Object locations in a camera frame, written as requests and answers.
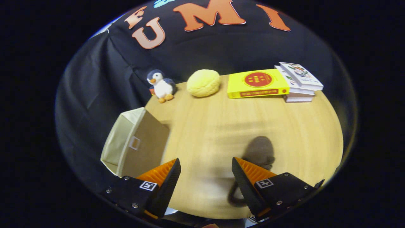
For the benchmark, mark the cream fabric storage box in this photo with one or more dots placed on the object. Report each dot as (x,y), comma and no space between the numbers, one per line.
(148,142)

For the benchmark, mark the yellow book with red circle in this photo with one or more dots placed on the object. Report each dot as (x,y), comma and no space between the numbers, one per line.
(237,84)

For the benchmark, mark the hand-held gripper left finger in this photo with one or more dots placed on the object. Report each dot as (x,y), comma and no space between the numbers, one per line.
(169,186)

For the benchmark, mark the white floral cover book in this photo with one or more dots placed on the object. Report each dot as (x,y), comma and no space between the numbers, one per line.
(300,74)

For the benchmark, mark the yellow round plush cushion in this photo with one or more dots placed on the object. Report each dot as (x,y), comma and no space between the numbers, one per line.
(204,83)

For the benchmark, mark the penguin plush toy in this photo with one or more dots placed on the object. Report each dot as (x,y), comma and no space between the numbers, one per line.
(163,88)

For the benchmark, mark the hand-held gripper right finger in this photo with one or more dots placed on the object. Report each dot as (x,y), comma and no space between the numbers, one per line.
(245,186)

